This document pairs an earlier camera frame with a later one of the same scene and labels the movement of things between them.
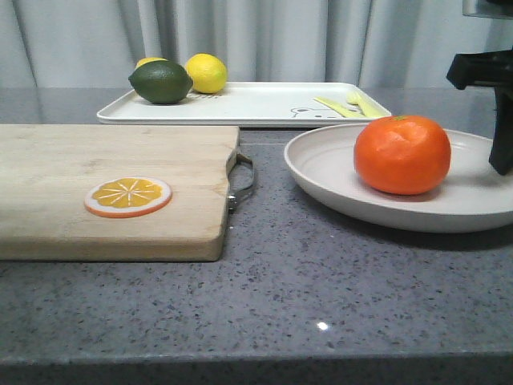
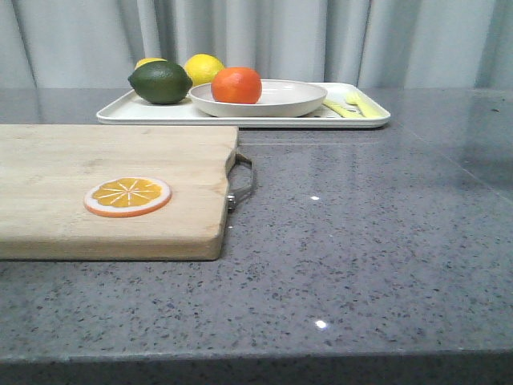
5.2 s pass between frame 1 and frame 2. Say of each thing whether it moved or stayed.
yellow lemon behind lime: stayed
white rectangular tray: stayed
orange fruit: moved
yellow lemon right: stayed
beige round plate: moved
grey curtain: stayed
